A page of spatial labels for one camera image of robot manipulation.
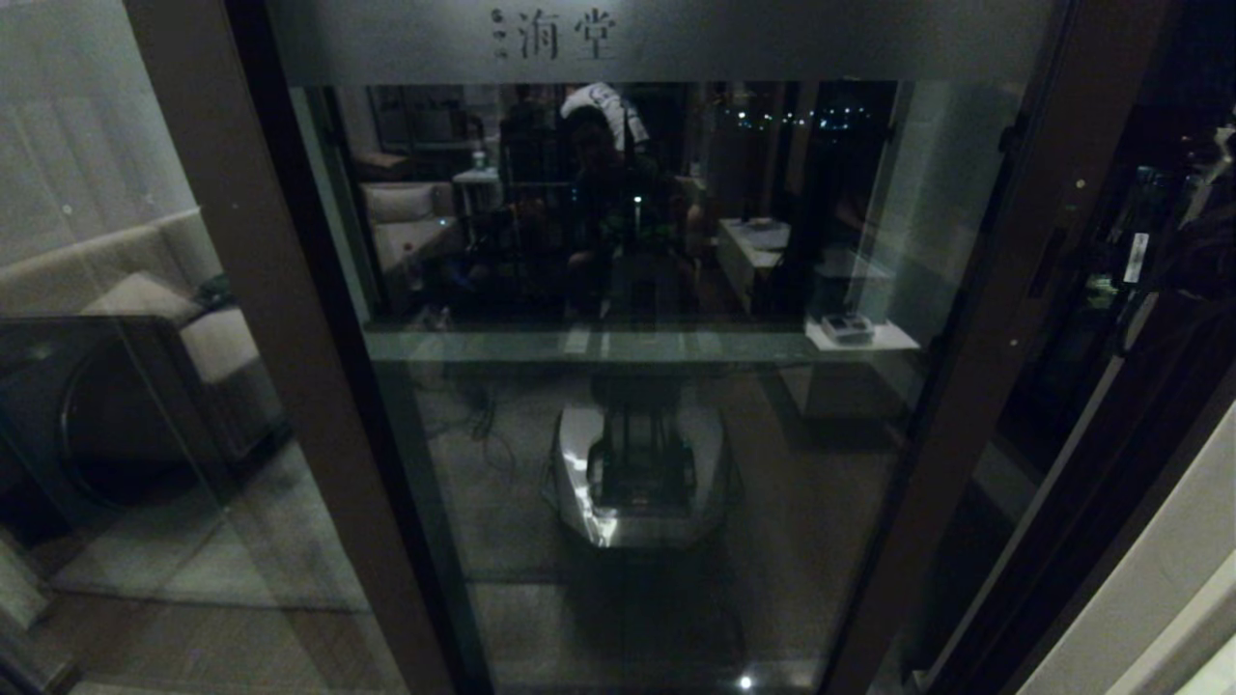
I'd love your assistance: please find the brown framed sliding glass door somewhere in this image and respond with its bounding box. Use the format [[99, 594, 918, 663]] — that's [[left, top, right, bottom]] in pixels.
[[270, 0, 1179, 695]]

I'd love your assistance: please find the dark framed window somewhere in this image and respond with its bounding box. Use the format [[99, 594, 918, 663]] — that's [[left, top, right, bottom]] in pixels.
[[995, 0, 1236, 484]]

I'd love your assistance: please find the dark brown door jamb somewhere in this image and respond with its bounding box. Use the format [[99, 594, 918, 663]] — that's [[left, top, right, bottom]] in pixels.
[[922, 92, 1236, 695]]

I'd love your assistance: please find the brown framed fixed glass door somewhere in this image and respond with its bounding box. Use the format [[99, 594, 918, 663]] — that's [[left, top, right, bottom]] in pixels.
[[0, 0, 460, 695]]

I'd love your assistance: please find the grey floor rug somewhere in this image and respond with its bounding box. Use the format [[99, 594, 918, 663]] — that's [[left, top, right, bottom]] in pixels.
[[48, 439, 373, 616]]

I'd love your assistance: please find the grey and beige sofa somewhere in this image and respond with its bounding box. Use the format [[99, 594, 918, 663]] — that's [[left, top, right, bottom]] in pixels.
[[0, 210, 291, 474]]

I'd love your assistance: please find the recessed metal door handle plate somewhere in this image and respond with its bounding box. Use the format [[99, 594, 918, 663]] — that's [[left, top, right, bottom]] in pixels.
[[1009, 177, 1087, 348]]

